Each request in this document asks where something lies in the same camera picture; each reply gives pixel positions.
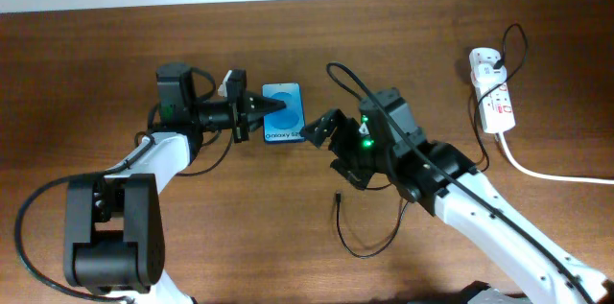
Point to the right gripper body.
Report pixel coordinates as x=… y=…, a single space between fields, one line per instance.
x=364 y=151

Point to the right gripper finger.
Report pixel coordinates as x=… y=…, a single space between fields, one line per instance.
x=321 y=129
x=358 y=178

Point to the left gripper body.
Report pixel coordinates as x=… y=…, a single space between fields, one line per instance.
x=226 y=112

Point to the blue Samsung Galaxy smartphone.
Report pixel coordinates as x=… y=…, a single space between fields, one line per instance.
x=285 y=125

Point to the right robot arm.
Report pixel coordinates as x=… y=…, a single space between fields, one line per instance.
x=447 y=184

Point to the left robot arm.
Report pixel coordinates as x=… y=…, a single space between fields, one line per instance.
x=114 y=245

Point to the white USB charger plug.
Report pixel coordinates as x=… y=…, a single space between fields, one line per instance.
x=485 y=74

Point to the white power strip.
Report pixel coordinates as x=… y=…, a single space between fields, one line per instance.
x=495 y=107

